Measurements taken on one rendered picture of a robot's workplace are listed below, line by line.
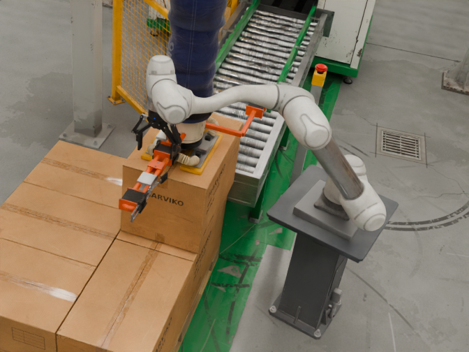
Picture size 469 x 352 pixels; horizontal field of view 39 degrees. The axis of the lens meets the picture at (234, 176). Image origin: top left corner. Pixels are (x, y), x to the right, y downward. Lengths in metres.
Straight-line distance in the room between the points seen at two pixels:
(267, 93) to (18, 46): 3.61
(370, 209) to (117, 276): 1.16
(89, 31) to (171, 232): 1.68
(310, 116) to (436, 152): 2.88
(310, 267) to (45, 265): 1.29
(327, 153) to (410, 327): 1.53
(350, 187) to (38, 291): 1.41
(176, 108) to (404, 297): 2.20
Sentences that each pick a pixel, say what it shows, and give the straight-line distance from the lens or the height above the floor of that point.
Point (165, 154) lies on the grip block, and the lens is 2.80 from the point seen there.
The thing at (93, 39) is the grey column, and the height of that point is 0.78.
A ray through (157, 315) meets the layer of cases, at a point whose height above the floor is 0.54.
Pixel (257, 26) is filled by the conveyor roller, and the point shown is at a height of 0.54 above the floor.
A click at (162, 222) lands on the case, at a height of 0.68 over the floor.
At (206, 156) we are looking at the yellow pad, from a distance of 3.04.
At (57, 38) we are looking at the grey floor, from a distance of 6.03.
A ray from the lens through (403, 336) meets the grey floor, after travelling 3.82.
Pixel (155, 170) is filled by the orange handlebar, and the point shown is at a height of 1.07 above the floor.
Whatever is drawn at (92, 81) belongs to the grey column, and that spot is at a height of 0.47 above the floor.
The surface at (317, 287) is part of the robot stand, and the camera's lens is 3.45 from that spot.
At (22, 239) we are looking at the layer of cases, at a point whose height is 0.54.
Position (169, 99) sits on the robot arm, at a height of 1.58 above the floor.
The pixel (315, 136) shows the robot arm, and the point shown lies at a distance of 2.48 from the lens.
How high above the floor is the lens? 2.79
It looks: 38 degrees down
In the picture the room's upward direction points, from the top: 9 degrees clockwise
